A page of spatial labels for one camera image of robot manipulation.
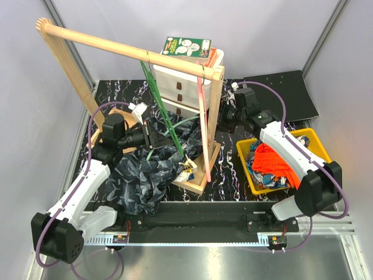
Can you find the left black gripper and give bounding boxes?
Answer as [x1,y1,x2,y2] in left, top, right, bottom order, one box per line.
[118,120,174,151]

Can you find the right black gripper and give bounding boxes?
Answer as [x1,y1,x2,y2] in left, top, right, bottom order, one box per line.
[198,96,245,135]

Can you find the light green hanger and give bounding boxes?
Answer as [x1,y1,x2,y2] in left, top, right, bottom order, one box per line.
[146,116,198,161]

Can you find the wooden clothes rack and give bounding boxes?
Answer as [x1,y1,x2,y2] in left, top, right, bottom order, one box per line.
[36,17,225,194]

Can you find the dark grey patterned shorts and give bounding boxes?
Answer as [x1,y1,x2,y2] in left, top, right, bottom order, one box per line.
[105,113,203,215]

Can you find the pink hanger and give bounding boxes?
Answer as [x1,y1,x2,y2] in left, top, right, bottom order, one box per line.
[197,76,211,183]

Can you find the dark green hanger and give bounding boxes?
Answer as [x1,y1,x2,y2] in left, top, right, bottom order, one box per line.
[141,50,184,157]

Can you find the patterned blue orange shorts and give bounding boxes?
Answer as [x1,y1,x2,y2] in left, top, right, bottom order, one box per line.
[245,135,311,190]

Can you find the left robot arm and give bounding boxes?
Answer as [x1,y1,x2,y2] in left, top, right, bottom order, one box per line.
[31,113,171,267]

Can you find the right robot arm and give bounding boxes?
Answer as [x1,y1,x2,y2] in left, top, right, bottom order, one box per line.
[217,88,344,232]

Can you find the black marbled mat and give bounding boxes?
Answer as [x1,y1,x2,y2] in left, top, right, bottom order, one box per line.
[77,78,336,202]

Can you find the white drawer unit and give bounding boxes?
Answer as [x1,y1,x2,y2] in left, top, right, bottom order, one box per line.
[153,49,224,118]

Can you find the orange book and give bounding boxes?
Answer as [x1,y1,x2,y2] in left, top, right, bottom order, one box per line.
[204,47,217,67]

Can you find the yellow plastic tray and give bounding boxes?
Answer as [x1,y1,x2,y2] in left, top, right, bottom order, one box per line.
[236,128,332,195]

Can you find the green book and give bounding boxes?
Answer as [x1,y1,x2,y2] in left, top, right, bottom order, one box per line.
[160,36,212,63]

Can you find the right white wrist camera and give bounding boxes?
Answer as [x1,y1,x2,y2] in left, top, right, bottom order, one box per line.
[227,82,239,107]

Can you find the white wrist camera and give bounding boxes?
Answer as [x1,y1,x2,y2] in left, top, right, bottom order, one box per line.
[128,102,147,125]
[227,82,239,107]

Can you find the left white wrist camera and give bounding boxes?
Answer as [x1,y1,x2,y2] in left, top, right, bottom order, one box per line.
[128,102,147,125]

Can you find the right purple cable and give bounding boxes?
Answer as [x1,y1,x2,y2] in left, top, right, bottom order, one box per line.
[233,81,350,253]

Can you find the purple cable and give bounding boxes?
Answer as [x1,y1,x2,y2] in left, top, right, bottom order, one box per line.
[34,101,135,280]
[233,81,350,253]

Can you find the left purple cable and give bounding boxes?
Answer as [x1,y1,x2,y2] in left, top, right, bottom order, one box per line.
[34,101,135,280]

